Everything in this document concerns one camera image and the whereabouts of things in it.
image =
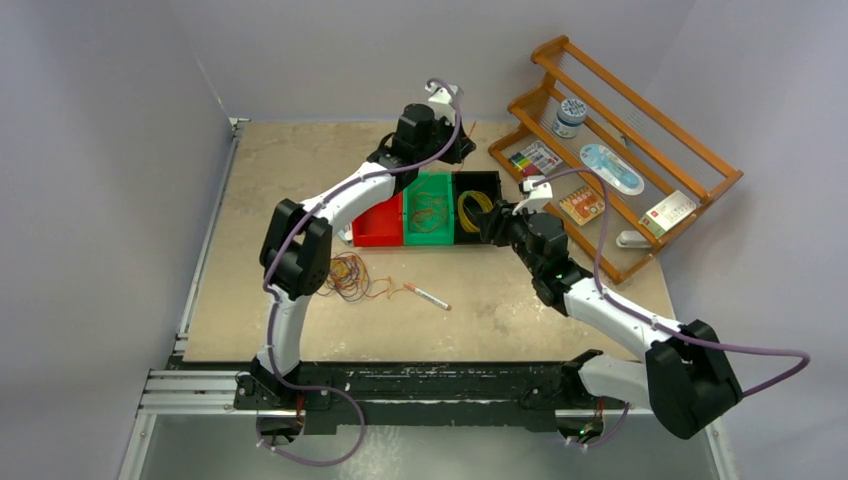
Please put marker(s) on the blue blister pack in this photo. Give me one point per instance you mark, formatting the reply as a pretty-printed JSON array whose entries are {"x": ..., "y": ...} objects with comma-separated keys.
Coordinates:
[{"x": 605, "y": 162}]

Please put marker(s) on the white stapler on shelf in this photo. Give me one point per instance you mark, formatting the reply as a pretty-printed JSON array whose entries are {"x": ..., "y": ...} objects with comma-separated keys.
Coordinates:
[{"x": 632, "y": 239}]

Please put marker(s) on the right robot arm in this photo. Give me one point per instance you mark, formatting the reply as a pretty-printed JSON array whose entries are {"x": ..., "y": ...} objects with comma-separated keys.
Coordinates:
[{"x": 678, "y": 372}]

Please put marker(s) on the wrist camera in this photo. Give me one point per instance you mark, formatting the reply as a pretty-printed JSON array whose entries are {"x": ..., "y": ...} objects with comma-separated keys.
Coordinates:
[
  {"x": 443, "y": 99},
  {"x": 536, "y": 194}
]

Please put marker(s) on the marker pen pack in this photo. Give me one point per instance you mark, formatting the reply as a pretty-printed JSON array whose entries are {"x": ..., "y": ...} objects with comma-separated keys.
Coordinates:
[{"x": 535, "y": 159}]

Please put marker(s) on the orange spiral notebook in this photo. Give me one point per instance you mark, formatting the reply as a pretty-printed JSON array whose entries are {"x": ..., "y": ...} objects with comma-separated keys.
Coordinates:
[{"x": 583, "y": 205}]

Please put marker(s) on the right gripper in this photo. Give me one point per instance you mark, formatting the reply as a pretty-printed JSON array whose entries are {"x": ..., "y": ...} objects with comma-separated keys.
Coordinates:
[{"x": 500, "y": 216}]

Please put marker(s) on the black plastic bin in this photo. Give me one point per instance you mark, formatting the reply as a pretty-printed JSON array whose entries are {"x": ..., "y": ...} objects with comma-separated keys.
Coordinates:
[{"x": 487, "y": 182}]

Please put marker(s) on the white round jar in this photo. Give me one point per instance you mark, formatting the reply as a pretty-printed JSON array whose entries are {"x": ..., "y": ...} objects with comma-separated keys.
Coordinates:
[{"x": 570, "y": 117}]

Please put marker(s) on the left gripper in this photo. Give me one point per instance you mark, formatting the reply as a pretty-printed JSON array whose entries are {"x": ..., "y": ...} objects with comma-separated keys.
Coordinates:
[{"x": 459, "y": 150}]

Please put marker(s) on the red plastic bin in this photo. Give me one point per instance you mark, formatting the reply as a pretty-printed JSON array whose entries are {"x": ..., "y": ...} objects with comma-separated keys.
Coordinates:
[{"x": 381, "y": 225}]

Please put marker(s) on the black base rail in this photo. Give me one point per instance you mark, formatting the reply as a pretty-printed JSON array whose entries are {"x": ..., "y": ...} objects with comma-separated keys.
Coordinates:
[{"x": 538, "y": 396}]

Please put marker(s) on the orange white marker pen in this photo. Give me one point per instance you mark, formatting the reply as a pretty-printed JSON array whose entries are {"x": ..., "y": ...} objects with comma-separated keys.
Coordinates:
[{"x": 427, "y": 296}]

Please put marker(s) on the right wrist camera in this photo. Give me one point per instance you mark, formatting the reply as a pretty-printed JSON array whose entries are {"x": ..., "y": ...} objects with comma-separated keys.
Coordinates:
[{"x": 536, "y": 194}]

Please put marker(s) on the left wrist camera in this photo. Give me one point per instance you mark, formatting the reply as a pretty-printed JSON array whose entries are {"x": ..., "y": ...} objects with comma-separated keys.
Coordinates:
[{"x": 443, "y": 99}]

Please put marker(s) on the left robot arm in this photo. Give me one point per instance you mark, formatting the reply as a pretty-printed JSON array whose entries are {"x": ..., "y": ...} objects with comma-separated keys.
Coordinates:
[{"x": 296, "y": 251}]

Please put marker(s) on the white red box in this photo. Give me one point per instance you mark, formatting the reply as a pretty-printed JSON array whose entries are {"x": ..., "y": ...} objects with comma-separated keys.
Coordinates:
[{"x": 665, "y": 215}]

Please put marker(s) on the green plastic bin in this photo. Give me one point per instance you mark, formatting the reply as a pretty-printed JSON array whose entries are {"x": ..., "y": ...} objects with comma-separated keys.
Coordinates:
[{"x": 428, "y": 210}]

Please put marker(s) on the wooden shelf rack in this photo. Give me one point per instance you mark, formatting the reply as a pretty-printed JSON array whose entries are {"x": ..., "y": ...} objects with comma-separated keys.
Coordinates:
[{"x": 663, "y": 153}]

